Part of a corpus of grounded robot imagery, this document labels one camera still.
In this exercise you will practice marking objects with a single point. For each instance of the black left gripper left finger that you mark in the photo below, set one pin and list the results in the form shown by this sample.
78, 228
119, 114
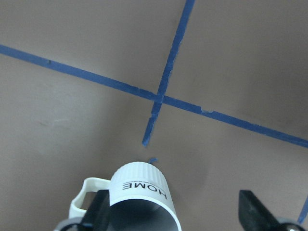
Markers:
97, 216

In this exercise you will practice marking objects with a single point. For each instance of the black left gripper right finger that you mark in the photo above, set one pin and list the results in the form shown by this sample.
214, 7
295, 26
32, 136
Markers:
254, 216

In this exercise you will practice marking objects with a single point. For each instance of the white ribbed mug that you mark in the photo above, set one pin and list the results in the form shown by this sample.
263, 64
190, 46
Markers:
139, 198

